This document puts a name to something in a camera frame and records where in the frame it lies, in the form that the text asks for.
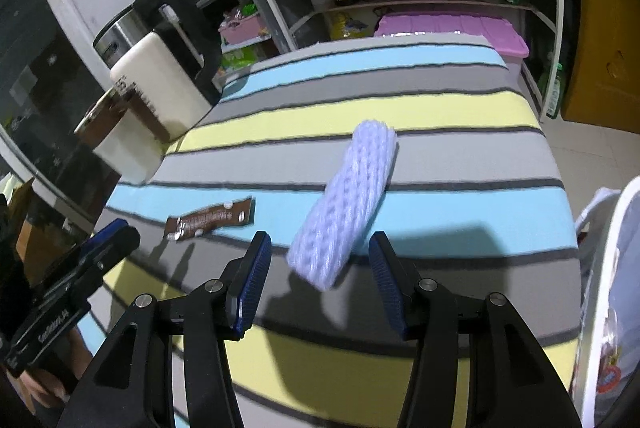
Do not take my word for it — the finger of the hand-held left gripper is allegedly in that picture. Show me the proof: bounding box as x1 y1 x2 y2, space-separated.
30 218 142 310

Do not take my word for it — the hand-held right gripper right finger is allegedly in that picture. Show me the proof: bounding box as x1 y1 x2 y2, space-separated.
369 231 583 428

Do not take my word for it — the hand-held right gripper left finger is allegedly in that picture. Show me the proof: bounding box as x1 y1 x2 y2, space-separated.
57 231 272 428

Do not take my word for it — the brown snack wrapper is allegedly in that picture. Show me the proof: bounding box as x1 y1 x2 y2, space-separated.
166 197 256 241

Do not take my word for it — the purple foam net sleeve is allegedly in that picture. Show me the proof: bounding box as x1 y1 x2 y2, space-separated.
286 121 399 291

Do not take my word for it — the white round bin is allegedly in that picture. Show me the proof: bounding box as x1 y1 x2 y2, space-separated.
570 175 640 428

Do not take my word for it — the grey plastic bin liner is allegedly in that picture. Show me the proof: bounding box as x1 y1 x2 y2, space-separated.
574 187 640 428

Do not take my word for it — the person's left hand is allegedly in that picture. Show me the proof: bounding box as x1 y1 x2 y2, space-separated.
20 328 97 410

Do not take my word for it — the brown and white container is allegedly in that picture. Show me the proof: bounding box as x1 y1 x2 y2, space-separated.
74 88 167 185

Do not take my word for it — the cardboard box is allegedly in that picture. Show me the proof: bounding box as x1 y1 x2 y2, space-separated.
0 175 37 259

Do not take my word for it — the cream black soy milk maker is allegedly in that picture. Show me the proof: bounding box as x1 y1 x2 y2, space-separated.
92 0 224 142

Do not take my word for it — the striped tablecloth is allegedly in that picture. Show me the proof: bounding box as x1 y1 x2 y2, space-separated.
75 33 583 428

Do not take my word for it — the green package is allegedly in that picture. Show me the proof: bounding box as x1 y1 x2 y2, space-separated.
220 43 271 70

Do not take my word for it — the pink basket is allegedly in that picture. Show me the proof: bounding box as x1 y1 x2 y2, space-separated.
218 11 271 47

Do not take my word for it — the green plastic bottle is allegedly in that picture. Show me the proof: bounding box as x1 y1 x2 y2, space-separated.
545 61 567 119

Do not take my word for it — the yellow printed packet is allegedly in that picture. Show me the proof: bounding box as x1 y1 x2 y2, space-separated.
327 11 376 42

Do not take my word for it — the pink lid storage box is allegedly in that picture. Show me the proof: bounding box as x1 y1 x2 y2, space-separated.
374 12 530 74

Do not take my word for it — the yellow wooden door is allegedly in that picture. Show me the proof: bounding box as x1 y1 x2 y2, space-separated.
560 0 640 134

